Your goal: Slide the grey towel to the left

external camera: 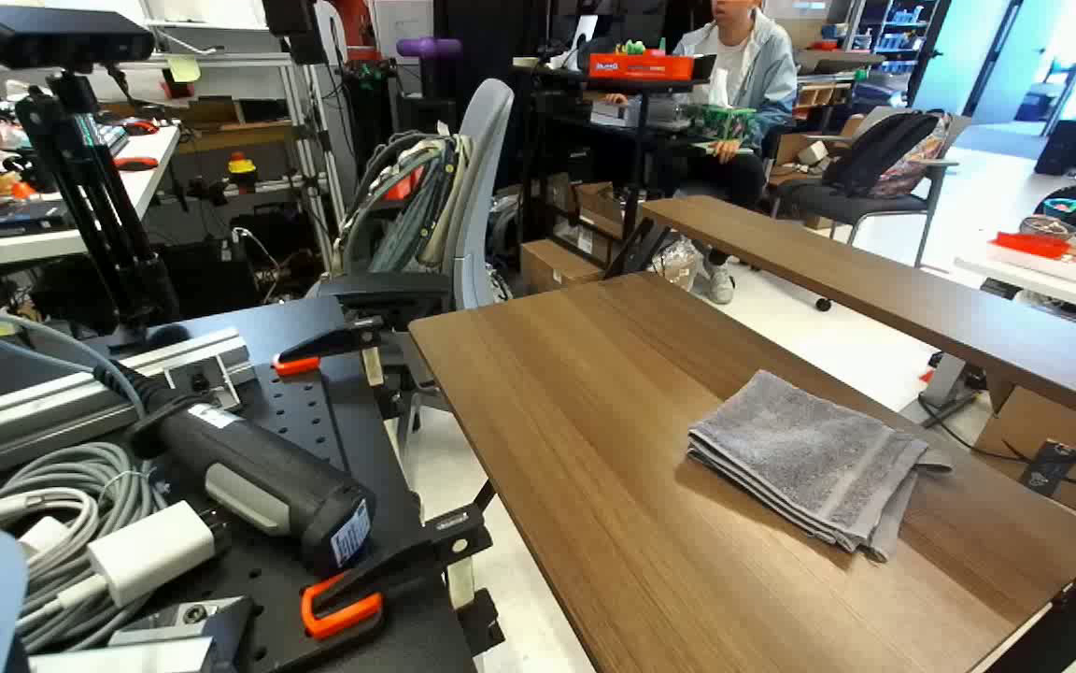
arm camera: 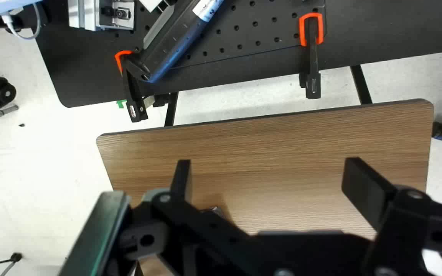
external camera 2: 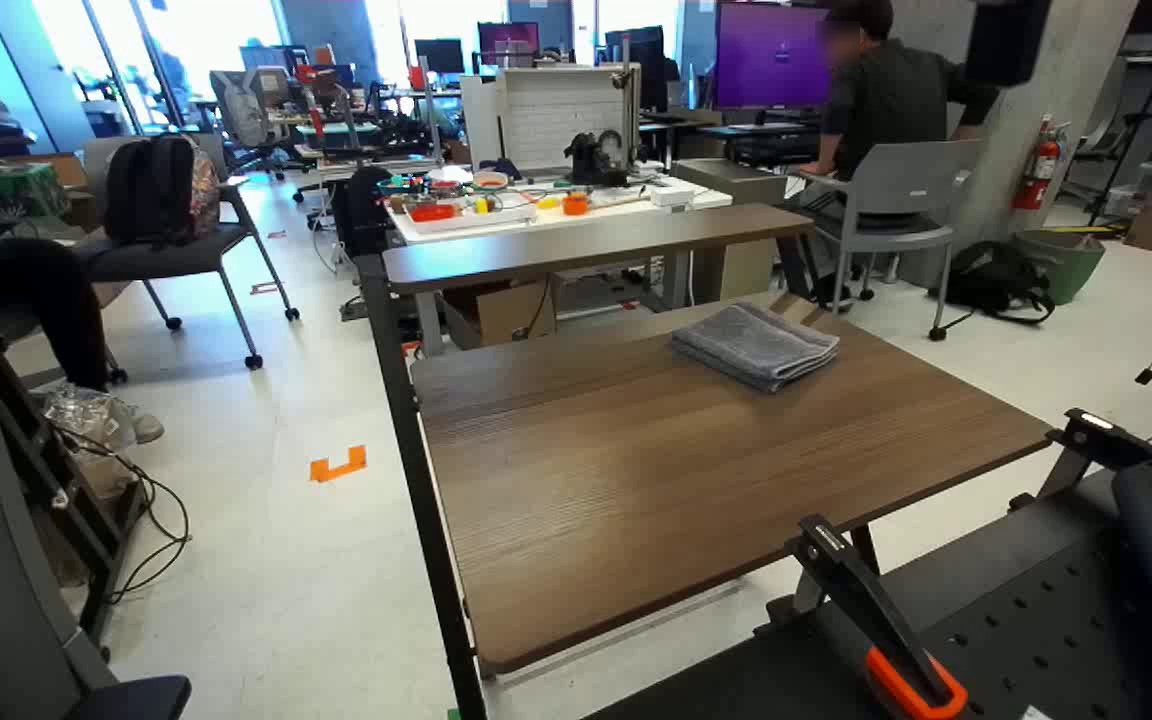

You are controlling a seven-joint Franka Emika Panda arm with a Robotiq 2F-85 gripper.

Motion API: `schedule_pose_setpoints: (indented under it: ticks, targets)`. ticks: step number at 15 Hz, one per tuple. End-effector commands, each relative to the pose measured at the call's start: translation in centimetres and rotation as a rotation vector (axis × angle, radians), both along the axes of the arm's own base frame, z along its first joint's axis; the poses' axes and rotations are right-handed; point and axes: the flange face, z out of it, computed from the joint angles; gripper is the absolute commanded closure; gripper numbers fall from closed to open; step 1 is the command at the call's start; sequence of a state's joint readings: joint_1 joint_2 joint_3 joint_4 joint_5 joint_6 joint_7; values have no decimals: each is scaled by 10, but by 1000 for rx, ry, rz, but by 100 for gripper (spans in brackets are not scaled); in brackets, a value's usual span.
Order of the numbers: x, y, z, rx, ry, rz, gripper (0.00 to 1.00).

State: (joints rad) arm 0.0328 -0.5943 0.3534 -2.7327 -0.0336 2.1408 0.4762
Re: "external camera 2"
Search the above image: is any wooden work table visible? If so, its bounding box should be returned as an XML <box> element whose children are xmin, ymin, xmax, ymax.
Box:
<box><xmin>411</xmin><ymin>303</ymin><xmax>1049</xmax><ymax>671</ymax></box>

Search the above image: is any cardboard box under table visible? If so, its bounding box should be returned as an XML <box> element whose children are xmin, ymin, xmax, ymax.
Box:
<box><xmin>445</xmin><ymin>285</ymin><xmax>556</xmax><ymax>344</ymax></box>

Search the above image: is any orange floor tape marker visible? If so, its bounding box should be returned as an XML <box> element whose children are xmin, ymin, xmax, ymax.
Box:
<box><xmin>308</xmin><ymin>446</ymin><xmax>367</xmax><ymax>483</ymax></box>

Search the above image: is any black side table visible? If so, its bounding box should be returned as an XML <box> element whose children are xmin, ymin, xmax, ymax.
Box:
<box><xmin>82</xmin><ymin>185</ymin><xmax>302</xmax><ymax>371</ymax></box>

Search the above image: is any purple computer monitor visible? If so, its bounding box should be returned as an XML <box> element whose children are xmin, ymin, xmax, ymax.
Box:
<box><xmin>714</xmin><ymin>3</ymin><xmax>829</xmax><ymax>107</ymax></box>

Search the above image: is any seated person dark shirt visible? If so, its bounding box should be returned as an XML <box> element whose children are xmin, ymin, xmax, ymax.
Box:
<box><xmin>801</xmin><ymin>0</ymin><xmax>1001</xmax><ymax>180</ymax></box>

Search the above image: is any white tray with items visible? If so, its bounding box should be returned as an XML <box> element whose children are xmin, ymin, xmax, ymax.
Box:
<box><xmin>386</xmin><ymin>163</ymin><xmax>733</xmax><ymax>246</ymax></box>

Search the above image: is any grey office chair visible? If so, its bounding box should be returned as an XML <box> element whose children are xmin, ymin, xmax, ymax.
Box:
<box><xmin>808</xmin><ymin>139</ymin><xmax>973</xmax><ymax>339</ymax></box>

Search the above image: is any black backpack on table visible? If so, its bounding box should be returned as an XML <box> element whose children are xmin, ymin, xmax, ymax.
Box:
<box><xmin>103</xmin><ymin>135</ymin><xmax>220</xmax><ymax>246</ymax></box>

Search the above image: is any red fire extinguisher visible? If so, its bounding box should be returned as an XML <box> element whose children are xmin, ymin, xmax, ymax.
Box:
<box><xmin>1013</xmin><ymin>118</ymin><xmax>1063</xmax><ymax>212</ymax></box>

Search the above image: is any black bag on floor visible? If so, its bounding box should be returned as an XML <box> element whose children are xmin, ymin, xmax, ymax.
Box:
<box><xmin>939</xmin><ymin>240</ymin><xmax>1055</xmax><ymax>329</ymax></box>

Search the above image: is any black clamp at right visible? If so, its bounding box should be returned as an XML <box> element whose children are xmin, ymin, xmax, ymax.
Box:
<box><xmin>1010</xmin><ymin>408</ymin><xmax>1152</xmax><ymax>510</ymax></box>

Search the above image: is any grey towel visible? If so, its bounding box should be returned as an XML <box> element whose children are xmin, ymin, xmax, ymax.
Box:
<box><xmin>672</xmin><ymin>303</ymin><xmax>840</xmax><ymax>393</ymax></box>

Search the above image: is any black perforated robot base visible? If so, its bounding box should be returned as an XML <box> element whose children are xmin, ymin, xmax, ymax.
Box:
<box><xmin>591</xmin><ymin>471</ymin><xmax>1152</xmax><ymax>720</ymax></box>

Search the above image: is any black orange clamp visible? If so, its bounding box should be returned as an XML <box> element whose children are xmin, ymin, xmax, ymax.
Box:
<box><xmin>796</xmin><ymin>516</ymin><xmax>967</xmax><ymax>720</ymax></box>

